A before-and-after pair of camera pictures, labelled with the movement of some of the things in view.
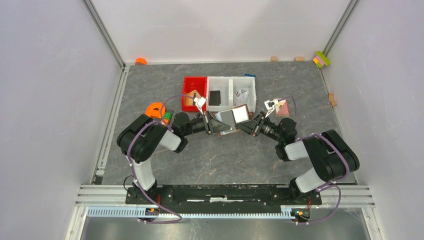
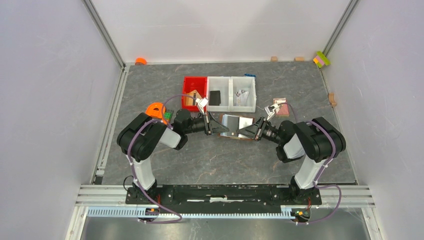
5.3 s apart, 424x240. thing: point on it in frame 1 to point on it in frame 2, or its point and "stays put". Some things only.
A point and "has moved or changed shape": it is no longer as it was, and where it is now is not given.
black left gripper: (217, 126) stays put
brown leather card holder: (240, 113) to (221, 115)
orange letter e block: (155, 110) stays put
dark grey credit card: (227, 117) has moved or changed shape
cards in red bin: (189, 100) stays put
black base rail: (219, 196) stays put
